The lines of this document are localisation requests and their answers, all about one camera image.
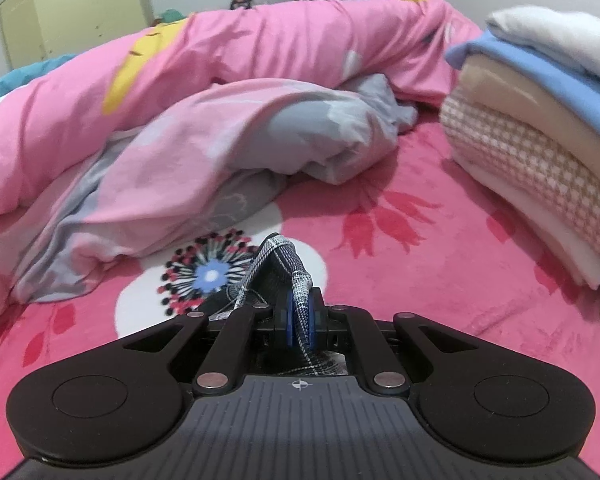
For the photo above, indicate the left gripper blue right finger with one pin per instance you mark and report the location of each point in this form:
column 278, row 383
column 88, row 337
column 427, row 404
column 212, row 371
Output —
column 318, row 320

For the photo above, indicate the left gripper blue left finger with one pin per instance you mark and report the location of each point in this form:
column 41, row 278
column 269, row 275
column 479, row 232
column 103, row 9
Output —
column 284, row 318

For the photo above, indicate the black white plaid pants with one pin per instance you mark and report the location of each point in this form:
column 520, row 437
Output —
column 277, row 278

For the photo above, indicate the pink floral bed blanket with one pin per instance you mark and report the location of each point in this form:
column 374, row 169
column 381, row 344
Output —
column 414, row 233

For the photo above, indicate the pink blue patterned duvet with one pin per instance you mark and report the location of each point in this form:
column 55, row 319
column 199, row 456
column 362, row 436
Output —
column 192, row 126

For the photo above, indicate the beige blue folded bedding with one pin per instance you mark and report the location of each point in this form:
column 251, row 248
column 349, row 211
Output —
column 524, row 120

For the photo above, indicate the pale yellow wardrobe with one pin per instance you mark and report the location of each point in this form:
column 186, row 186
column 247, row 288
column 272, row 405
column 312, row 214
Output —
column 38, row 30

